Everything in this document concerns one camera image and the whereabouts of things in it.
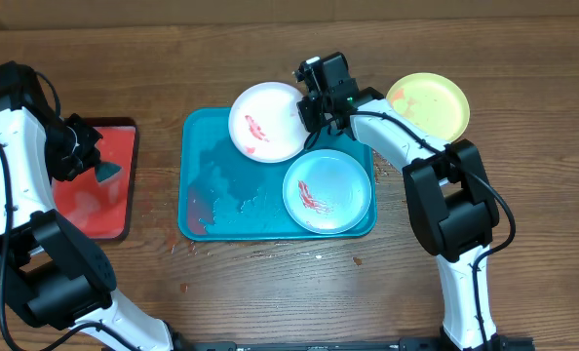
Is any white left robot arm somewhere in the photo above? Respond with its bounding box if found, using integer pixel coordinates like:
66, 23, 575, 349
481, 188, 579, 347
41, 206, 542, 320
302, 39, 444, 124
0, 61, 188, 350

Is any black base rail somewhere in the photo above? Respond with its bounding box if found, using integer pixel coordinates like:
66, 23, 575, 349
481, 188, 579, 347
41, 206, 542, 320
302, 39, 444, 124
176, 337, 457, 351

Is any white plate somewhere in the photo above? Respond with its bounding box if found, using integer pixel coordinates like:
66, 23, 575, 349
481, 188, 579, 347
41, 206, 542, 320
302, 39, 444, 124
228, 82, 309, 163

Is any blue plastic tray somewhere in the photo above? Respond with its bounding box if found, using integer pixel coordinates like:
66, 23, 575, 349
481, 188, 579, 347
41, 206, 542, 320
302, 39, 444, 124
177, 106, 378, 243

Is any yellow-green plate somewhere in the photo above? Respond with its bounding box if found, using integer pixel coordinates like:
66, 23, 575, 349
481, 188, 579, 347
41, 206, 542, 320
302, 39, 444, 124
386, 72, 471, 141

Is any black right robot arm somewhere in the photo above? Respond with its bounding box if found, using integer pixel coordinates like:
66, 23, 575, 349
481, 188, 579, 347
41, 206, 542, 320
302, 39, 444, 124
297, 74, 514, 350

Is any light blue plate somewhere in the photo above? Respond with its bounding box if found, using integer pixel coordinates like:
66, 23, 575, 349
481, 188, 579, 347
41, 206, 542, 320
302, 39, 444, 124
282, 149, 372, 235

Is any dark red water tray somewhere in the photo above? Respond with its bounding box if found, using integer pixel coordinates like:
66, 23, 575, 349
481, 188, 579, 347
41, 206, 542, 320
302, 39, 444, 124
52, 117, 139, 241

